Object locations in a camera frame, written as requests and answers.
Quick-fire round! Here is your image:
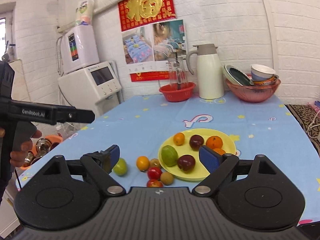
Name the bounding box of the blue patterned tablecloth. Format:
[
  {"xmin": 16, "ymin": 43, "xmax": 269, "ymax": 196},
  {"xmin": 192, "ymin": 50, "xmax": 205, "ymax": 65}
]
[{"xmin": 16, "ymin": 92, "xmax": 319, "ymax": 222}]

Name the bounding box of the small orange kumquat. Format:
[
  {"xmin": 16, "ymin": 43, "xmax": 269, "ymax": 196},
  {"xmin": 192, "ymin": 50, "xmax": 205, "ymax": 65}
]
[{"xmin": 173, "ymin": 132, "xmax": 185, "ymax": 146}]

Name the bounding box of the pink glass bowl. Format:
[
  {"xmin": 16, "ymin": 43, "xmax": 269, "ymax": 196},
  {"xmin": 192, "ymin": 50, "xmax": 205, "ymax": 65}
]
[{"xmin": 225, "ymin": 79, "xmax": 281, "ymax": 103}]

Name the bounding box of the red plastic basket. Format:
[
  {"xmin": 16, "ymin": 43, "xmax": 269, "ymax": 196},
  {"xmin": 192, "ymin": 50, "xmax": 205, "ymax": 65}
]
[{"xmin": 159, "ymin": 82, "xmax": 196, "ymax": 102}]

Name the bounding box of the brown kiwi fruit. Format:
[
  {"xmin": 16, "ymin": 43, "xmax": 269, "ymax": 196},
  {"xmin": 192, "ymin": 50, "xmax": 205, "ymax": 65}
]
[{"xmin": 149, "ymin": 158, "xmax": 161, "ymax": 168}]

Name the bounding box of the small green fruit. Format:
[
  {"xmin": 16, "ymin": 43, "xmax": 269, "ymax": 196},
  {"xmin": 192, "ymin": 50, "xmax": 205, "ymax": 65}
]
[{"xmin": 112, "ymin": 158, "xmax": 127, "ymax": 177}]

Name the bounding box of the clear glass jar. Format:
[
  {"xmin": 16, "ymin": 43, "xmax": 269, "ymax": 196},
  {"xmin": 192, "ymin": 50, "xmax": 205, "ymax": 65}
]
[{"xmin": 167, "ymin": 52, "xmax": 188, "ymax": 90}]

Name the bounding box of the green white plate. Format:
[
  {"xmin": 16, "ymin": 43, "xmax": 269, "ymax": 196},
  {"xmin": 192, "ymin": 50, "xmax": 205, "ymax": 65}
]
[{"xmin": 223, "ymin": 65, "xmax": 251, "ymax": 86}]

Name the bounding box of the white blue ceramic bowl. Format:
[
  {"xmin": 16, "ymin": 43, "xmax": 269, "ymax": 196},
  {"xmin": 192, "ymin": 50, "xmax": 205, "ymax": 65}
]
[{"xmin": 251, "ymin": 64, "xmax": 276, "ymax": 81}]

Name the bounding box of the bedding wall calendar poster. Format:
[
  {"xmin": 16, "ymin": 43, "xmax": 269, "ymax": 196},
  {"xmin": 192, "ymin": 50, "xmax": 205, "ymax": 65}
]
[{"xmin": 118, "ymin": 0, "xmax": 187, "ymax": 82}]

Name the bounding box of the white thermos jug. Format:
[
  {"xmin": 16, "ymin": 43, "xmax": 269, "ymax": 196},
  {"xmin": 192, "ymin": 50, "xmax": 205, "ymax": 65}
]
[{"xmin": 185, "ymin": 43, "xmax": 225, "ymax": 100}]

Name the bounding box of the large green fruit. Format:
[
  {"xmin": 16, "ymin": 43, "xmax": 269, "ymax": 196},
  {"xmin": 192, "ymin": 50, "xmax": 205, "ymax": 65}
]
[{"xmin": 161, "ymin": 145, "xmax": 178, "ymax": 167}]

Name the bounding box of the orange mandarin with stem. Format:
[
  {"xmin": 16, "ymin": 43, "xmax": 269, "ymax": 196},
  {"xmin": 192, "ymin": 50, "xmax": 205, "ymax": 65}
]
[{"xmin": 206, "ymin": 135, "xmax": 223, "ymax": 150}]

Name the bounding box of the white machine with screen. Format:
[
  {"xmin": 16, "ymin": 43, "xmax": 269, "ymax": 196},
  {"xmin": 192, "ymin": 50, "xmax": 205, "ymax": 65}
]
[{"xmin": 58, "ymin": 61, "xmax": 121, "ymax": 117}]

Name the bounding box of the large orange mandarin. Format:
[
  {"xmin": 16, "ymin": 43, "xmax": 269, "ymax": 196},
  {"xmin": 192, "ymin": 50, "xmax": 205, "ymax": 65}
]
[{"xmin": 213, "ymin": 148, "xmax": 226, "ymax": 155}]

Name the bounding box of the person's left hand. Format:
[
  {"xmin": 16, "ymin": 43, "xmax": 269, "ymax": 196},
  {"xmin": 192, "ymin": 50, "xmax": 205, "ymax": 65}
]
[{"xmin": 1, "ymin": 128, "xmax": 42, "ymax": 167}]

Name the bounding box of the tan longan fruit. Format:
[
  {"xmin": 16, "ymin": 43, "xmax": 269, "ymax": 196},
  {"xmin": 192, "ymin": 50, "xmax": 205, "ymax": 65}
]
[{"xmin": 160, "ymin": 172, "xmax": 174, "ymax": 186}]

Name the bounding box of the dark red plum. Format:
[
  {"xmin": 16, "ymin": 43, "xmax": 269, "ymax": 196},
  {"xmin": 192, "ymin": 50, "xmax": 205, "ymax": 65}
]
[
  {"xmin": 177, "ymin": 154, "xmax": 196, "ymax": 173},
  {"xmin": 189, "ymin": 134, "xmax": 204, "ymax": 151}
]

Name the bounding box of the red cherry tomato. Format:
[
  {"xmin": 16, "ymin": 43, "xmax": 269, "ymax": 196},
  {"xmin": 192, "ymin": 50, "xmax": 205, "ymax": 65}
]
[
  {"xmin": 147, "ymin": 167, "xmax": 162, "ymax": 180},
  {"xmin": 146, "ymin": 179, "xmax": 163, "ymax": 188}
]

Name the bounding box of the white water purifier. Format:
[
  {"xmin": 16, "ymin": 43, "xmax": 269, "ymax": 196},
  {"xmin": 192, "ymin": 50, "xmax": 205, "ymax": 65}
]
[{"xmin": 60, "ymin": 25, "xmax": 100, "ymax": 74}]

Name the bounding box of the orange fruit on cloth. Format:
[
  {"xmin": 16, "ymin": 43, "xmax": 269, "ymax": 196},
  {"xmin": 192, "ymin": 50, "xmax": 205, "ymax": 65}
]
[{"xmin": 136, "ymin": 156, "xmax": 150, "ymax": 172}]

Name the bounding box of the yellow plastic plate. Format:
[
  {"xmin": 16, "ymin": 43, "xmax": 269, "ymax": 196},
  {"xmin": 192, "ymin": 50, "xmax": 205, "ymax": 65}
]
[{"xmin": 158, "ymin": 128, "xmax": 236, "ymax": 181}]

